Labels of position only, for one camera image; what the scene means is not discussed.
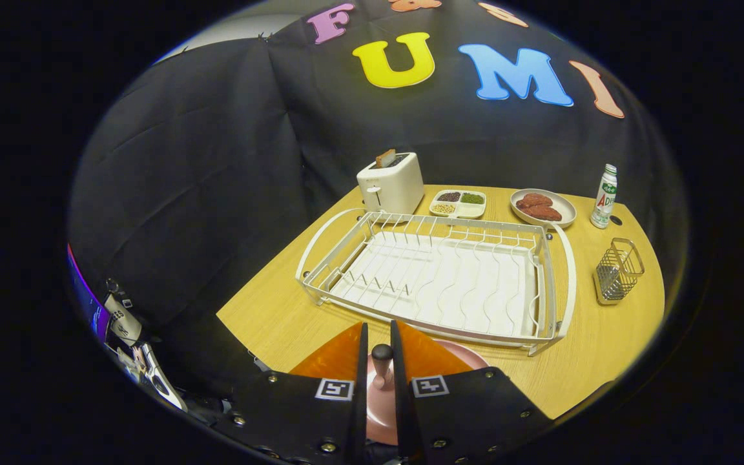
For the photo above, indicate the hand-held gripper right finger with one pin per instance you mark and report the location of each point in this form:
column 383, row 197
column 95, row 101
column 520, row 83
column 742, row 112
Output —
column 401, row 407

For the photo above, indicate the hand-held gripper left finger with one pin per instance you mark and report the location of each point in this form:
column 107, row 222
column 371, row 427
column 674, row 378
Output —
column 359, row 400

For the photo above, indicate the pink plate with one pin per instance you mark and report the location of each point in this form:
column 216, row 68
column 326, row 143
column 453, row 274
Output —
column 382, row 420

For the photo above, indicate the beige round plate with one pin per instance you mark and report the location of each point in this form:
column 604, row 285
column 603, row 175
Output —
column 567, row 210

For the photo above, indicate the white divided bean tray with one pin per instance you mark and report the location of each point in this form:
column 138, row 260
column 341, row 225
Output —
column 469, row 211

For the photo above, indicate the white toaster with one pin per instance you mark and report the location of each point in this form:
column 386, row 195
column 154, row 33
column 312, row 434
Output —
column 398, row 187

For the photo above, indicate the brown meat piece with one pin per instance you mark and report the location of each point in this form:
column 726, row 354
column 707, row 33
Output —
column 533, row 200
column 543, row 213

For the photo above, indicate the brown toast slice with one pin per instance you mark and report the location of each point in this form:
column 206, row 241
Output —
column 385, row 158

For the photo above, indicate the white black patterned object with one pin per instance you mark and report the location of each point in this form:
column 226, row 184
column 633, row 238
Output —
column 123, row 321

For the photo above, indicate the white drink bottle green cap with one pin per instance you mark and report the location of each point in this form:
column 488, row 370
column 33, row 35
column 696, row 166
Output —
column 603, row 203

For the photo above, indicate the purple lit screen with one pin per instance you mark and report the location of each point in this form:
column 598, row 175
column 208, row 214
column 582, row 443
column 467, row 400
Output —
column 88, row 303

